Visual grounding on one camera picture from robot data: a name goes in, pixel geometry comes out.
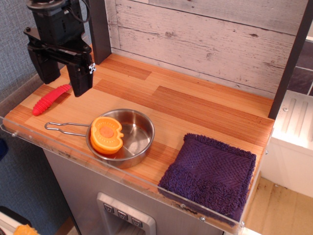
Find small steel pan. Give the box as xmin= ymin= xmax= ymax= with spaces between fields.
xmin=45 ymin=109 xmax=155 ymax=168

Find grey toy fridge cabinet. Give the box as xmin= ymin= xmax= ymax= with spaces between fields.
xmin=45 ymin=150 xmax=222 ymax=235

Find silver dispenser panel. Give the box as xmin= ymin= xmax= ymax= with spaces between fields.
xmin=97 ymin=192 xmax=157 ymax=235

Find orange toy on floor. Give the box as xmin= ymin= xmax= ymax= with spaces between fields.
xmin=13 ymin=225 xmax=38 ymax=235

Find red handled metal spoon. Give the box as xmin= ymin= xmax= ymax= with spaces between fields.
xmin=32 ymin=84 xmax=71 ymax=116

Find purple folded towel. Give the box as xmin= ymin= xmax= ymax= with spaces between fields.
xmin=158 ymin=133 xmax=256 ymax=221

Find clear acrylic edge guard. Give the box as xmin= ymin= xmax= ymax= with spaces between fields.
xmin=0 ymin=116 xmax=275 ymax=233

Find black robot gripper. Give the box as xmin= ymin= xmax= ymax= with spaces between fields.
xmin=24 ymin=9 xmax=95 ymax=97

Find orange plastic half fruit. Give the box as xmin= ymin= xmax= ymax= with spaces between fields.
xmin=90 ymin=117 xmax=124 ymax=155

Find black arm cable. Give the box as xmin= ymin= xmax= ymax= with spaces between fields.
xmin=64 ymin=0 xmax=91 ymax=24

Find white toy sink unit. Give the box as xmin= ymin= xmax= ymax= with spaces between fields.
xmin=261 ymin=91 xmax=313 ymax=197

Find dark vertical post right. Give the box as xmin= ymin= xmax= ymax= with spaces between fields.
xmin=268 ymin=0 xmax=313 ymax=119

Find dark vertical post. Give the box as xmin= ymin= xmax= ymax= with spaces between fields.
xmin=268 ymin=0 xmax=313 ymax=119
xmin=89 ymin=0 xmax=112 ymax=65

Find dark vertical post left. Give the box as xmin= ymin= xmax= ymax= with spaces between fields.
xmin=89 ymin=0 xmax=112 ymax=65

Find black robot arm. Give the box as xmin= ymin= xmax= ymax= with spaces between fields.
xmin=24 ymin=0 xmax=95 ymax=97

